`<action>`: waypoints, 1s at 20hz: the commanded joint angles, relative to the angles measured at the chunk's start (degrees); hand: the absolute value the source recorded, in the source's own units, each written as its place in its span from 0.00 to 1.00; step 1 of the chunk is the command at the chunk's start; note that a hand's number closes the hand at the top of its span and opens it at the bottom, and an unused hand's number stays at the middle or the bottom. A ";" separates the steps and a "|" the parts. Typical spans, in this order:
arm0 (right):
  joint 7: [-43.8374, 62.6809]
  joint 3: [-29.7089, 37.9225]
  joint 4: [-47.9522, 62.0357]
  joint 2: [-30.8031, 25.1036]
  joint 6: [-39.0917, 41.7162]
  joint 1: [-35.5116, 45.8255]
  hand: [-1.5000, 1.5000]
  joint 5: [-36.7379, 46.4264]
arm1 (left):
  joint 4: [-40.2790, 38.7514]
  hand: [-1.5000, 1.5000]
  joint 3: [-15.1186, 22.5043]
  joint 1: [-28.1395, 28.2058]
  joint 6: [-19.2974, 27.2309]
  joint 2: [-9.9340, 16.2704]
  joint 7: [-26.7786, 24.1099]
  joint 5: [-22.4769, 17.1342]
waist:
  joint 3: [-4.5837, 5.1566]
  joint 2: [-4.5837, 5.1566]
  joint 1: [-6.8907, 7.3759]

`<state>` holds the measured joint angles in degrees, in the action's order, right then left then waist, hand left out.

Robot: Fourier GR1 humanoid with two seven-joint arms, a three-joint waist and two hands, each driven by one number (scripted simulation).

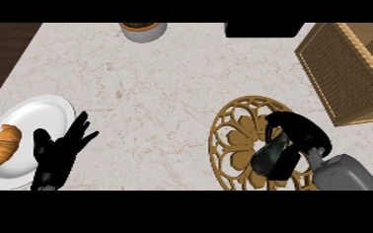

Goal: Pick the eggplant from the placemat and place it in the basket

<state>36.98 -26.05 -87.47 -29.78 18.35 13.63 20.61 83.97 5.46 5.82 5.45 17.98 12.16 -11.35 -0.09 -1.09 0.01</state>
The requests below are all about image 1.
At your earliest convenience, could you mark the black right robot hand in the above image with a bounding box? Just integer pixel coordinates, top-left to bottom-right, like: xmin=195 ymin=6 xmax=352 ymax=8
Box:
xmin=265 ymin=111 xmax=335 ymax=182

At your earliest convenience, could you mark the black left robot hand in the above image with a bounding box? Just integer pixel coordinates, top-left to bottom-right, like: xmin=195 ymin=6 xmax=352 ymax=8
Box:
xmin=30 ymin=111 xmax=101 ymax=192

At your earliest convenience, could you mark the golden openwork round placemat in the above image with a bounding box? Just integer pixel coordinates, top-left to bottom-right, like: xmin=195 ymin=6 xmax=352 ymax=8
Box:
xmin=209 ymin=95 xmax=319 ymax=192

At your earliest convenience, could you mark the brown wicker basket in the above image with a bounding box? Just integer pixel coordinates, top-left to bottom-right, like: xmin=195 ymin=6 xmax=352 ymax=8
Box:
xmin=294 ymin=22 xmax=373 ymax=127

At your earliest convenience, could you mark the white plate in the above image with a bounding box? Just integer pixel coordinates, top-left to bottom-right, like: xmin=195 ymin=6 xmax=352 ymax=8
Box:
xmin=0 ymin=94 xmax=77 ymax=191

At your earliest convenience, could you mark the golden brown croissant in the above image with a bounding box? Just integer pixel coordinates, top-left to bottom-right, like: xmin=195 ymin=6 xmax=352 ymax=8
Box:
xmin=0 ymin=123 xmax=24 ymax=166

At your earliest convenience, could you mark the black appliance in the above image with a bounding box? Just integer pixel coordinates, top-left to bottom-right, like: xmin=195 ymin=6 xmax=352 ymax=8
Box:
xmin=223 ymin=22 xmax=307 ymax=39

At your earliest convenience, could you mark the dark brown wooden panel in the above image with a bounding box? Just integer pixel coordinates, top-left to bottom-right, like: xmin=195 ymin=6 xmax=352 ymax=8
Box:
xmin=0 ymin=22 xmax=45 ymax=88

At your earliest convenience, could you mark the grey pot with orange rim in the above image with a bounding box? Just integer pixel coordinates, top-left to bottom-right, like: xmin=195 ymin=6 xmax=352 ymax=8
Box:
xmin=119 ymin=22 xmax=170 ymax=43

